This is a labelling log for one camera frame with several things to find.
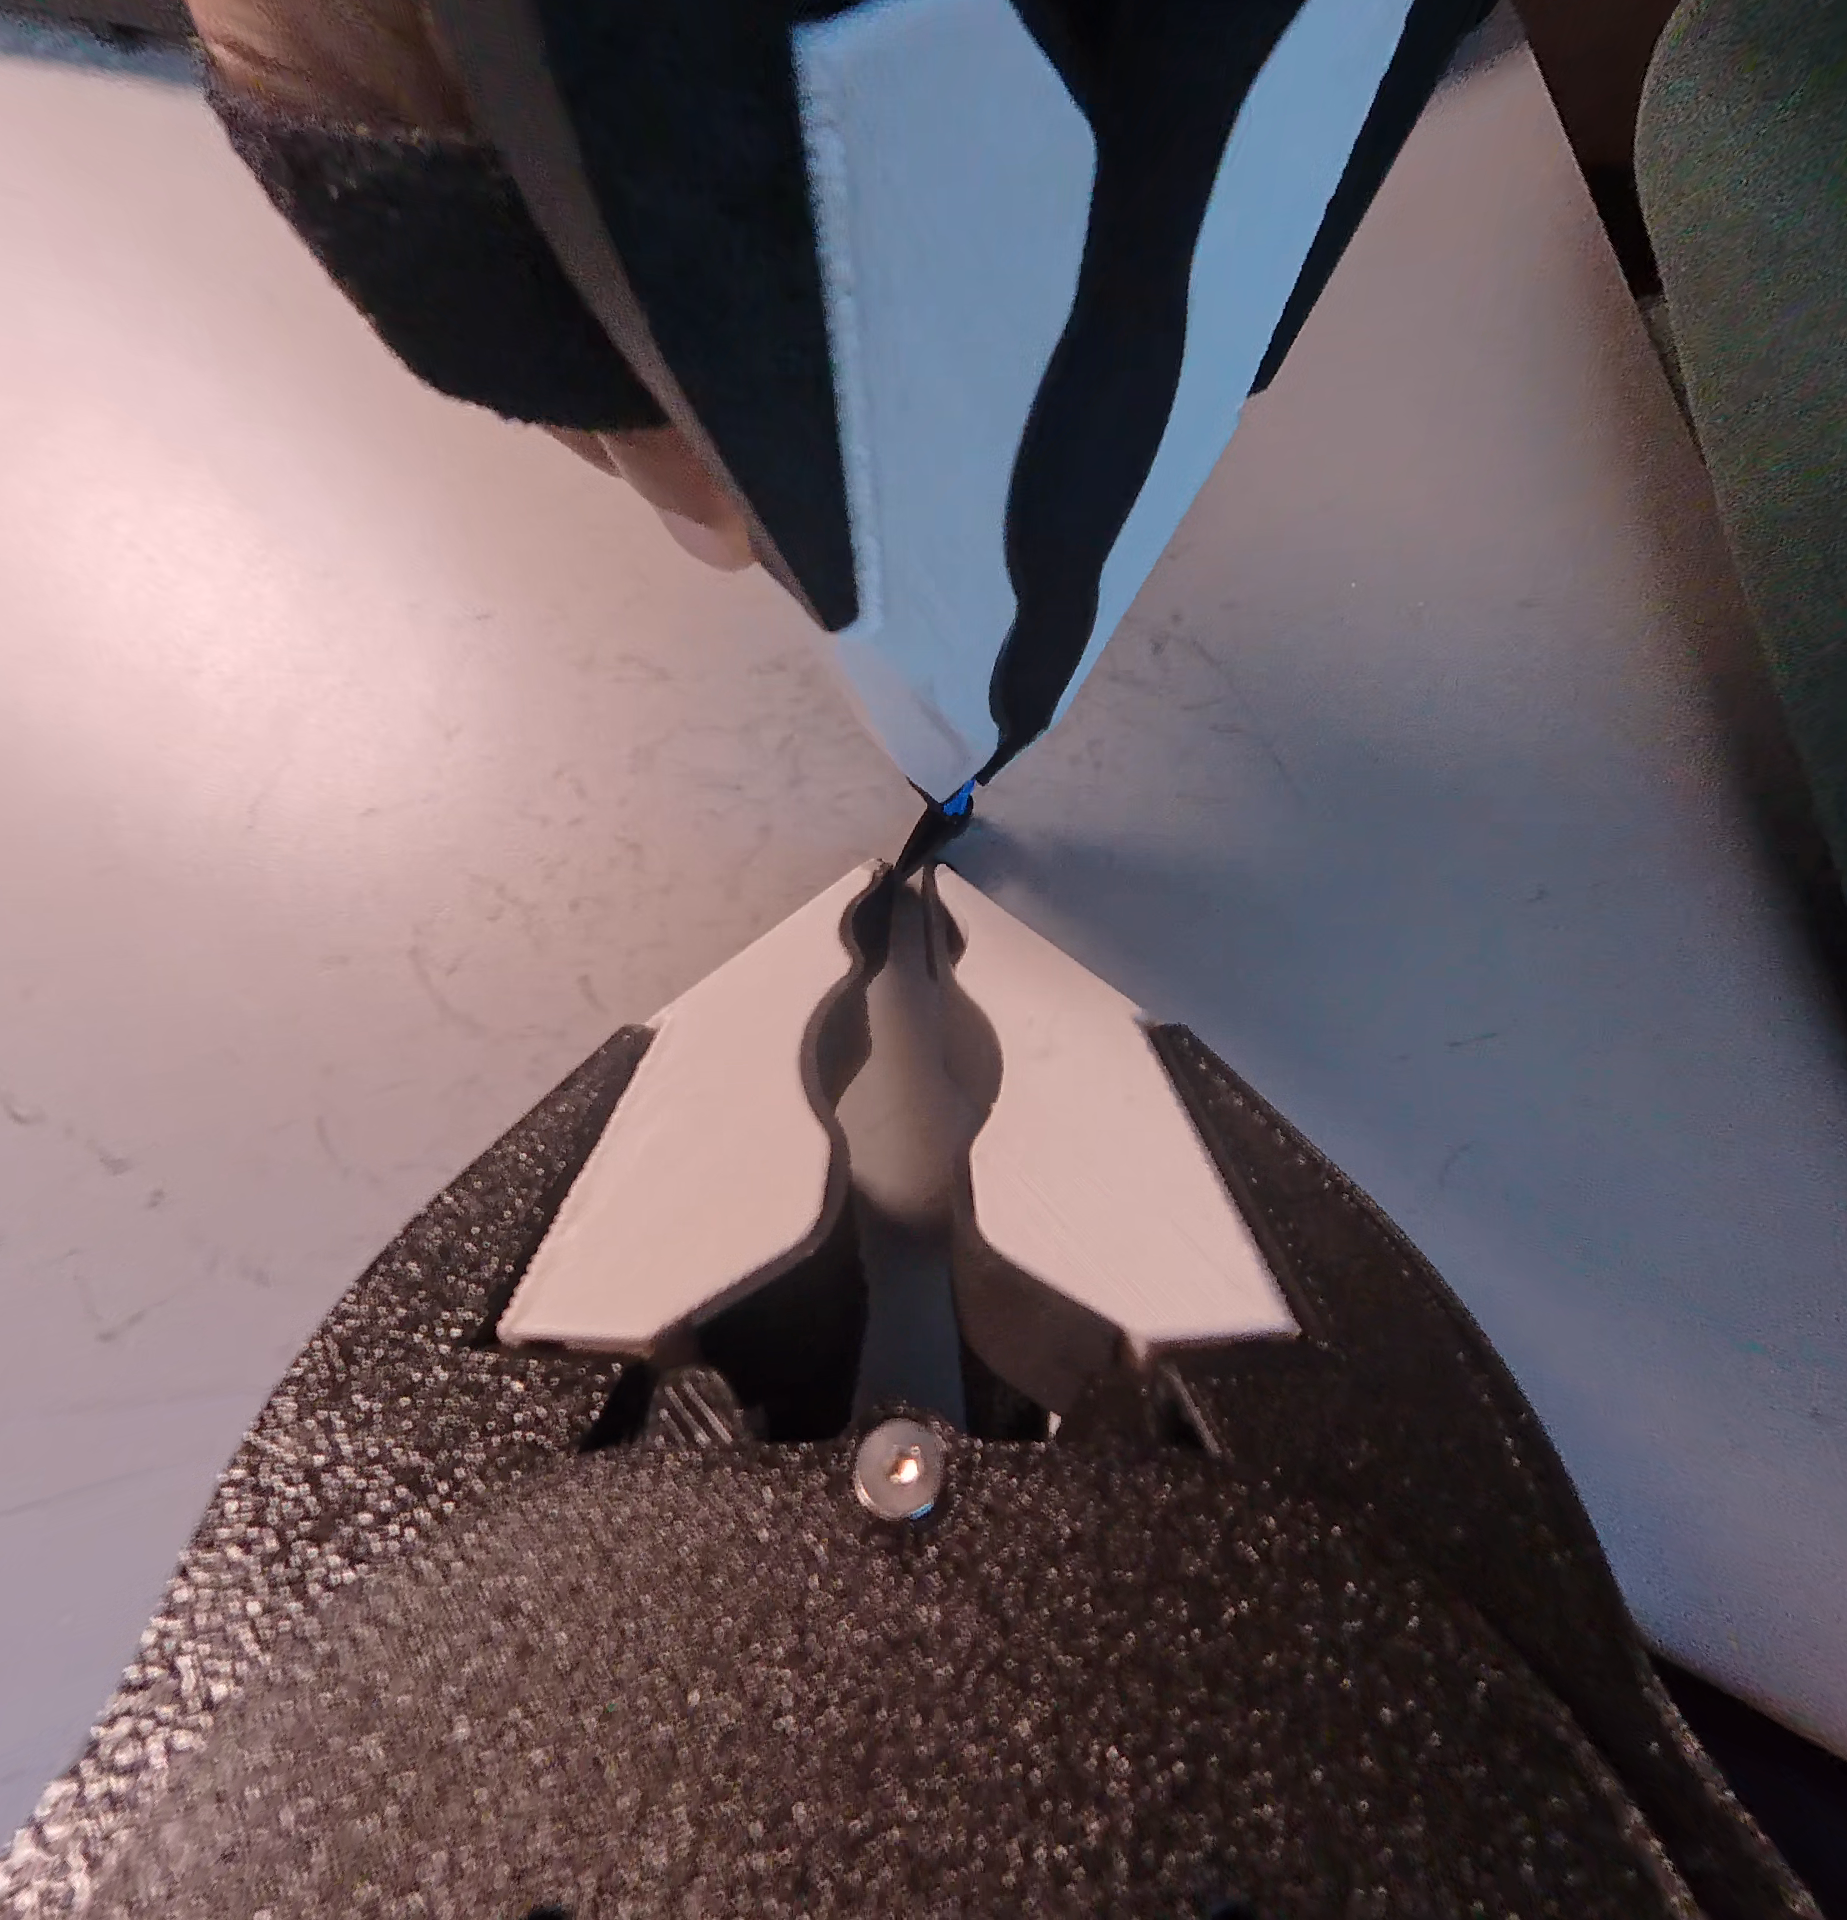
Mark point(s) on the black lego tooth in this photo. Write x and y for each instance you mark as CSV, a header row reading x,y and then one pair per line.
x,y
924,846

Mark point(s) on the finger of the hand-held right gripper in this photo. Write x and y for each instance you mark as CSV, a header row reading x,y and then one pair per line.
x,y
934,301
1282,198

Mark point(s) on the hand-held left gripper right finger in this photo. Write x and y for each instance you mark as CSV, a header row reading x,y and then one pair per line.
x,y
1133,1184

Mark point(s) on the blue lego pin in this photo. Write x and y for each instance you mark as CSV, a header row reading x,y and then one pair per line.
x,y
957,799

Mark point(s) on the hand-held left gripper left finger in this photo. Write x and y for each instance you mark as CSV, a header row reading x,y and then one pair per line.
x,y
682,1184

